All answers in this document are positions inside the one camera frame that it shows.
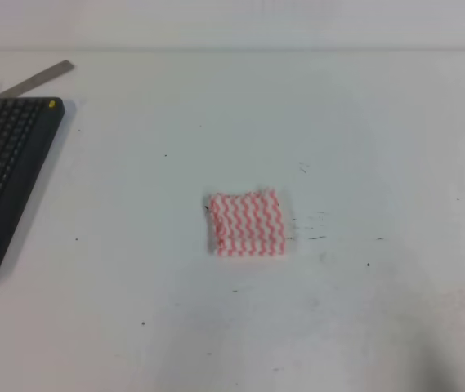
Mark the black keyboard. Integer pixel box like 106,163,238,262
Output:
0,97,65,266

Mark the pink white striped towel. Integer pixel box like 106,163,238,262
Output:
206,189,287,257

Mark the steel ruler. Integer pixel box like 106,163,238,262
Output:
0,60,75,99

